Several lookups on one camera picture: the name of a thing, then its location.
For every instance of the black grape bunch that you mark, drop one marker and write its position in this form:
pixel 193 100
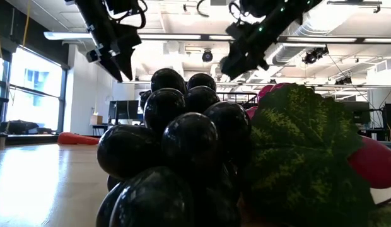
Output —
pixel 170 142

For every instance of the large bright window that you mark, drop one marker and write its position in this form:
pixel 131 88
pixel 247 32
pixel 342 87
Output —
pixel 34 94

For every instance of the slim red chili pepper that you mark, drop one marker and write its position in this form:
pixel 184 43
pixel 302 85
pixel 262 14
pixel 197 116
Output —
pixel 77 138

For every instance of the small cardboard box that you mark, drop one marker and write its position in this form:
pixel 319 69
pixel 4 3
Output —
pixel 96 119

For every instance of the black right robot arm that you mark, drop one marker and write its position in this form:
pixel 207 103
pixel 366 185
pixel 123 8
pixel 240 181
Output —
pixel 287 15

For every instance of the black bag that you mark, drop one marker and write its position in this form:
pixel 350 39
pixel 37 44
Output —
pixel 19 126

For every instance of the black ceiling spotlight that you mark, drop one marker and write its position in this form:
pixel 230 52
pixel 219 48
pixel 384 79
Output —
pixel 343 81
pixel 207 56

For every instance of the silver round air duct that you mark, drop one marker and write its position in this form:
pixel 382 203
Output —
pixel 324 22

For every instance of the long ceiling light strip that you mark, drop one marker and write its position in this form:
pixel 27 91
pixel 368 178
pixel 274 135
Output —
pixel 72 35

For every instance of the pink grape bunch with leaf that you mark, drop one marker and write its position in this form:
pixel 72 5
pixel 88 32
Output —
pixel 302 151

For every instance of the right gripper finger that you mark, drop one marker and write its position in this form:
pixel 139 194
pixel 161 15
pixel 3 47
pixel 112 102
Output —
pixel 230 63
pixel 236 69

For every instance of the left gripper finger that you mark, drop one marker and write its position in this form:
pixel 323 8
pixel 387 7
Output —
pixel 127 63
pixel 113 69

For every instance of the black track spotlight pair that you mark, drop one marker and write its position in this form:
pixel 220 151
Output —
pixel 313 56

